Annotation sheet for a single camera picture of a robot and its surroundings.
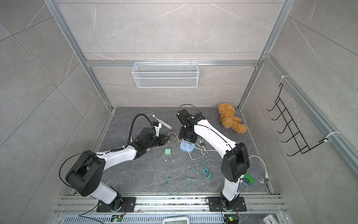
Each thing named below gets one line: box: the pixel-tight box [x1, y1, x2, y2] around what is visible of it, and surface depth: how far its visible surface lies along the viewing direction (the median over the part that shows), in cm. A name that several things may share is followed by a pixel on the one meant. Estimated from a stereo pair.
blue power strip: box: [179, 138, 196, 154], surface depth 95 cm
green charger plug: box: [164, 147, 172, 156], surface depth 93 cm
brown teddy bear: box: [217, 103, 248, 134], surface depth 105 cm
